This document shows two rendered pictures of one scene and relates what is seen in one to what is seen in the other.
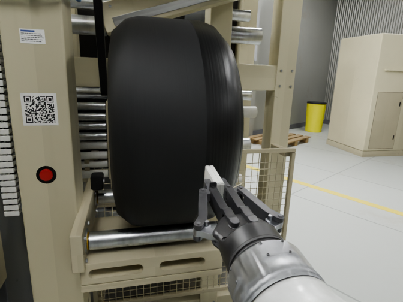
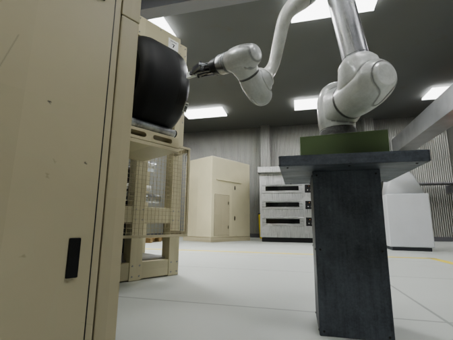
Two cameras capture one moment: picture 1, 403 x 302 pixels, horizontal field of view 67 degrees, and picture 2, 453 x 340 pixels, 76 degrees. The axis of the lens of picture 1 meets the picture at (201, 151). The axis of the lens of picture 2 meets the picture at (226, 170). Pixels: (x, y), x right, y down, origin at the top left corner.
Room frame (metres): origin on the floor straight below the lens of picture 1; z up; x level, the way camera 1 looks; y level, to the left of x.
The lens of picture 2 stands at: (-0.73, 0.55, 0.39)
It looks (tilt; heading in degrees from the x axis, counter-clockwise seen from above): 11 degrees up; 327
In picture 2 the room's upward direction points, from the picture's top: 1 degrees clockwise
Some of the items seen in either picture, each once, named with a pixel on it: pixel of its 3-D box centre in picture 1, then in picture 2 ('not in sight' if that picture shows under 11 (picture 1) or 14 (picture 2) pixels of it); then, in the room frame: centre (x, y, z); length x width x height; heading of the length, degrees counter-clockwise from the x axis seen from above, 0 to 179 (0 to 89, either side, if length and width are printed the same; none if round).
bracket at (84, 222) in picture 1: (87, 216); not in sight; (0.81, 0.32, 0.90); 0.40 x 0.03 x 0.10; 14
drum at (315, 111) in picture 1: (315, 117); not in sight; (7.39, -2.72, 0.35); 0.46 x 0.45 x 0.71; 43
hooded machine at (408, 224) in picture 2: not in sight; (404, 210); (1.91, -4.90, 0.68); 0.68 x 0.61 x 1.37; 43
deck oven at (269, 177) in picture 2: not in sight; (288, 204); (4.57, -4.69, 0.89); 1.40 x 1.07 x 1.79; 46
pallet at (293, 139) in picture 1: (278, 139); (143, 238); (6.00, -1.54, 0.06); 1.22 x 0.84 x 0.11; 133
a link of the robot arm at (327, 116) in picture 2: not in sight; (336, 107); (0.04, -0.53, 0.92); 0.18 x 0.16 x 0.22; 159
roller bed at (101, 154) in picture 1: (84, 138); not in sight; (1.16, 0.46, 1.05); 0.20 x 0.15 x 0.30; 104
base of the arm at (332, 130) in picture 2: not in sight; (337, 138); (0.06, -0.55, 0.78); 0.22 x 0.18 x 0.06; 141
